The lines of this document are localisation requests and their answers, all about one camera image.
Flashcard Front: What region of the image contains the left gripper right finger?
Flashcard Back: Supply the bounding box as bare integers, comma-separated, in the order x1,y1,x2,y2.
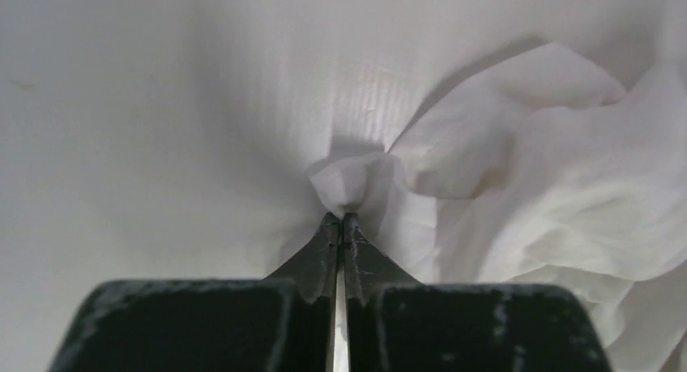
342,213,611,371

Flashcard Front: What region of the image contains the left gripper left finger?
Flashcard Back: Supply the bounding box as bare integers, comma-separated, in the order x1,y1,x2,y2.
50,213,340,372

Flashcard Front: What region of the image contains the white t shirt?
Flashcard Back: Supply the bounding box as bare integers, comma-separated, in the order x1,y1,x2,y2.
309,44,686,371

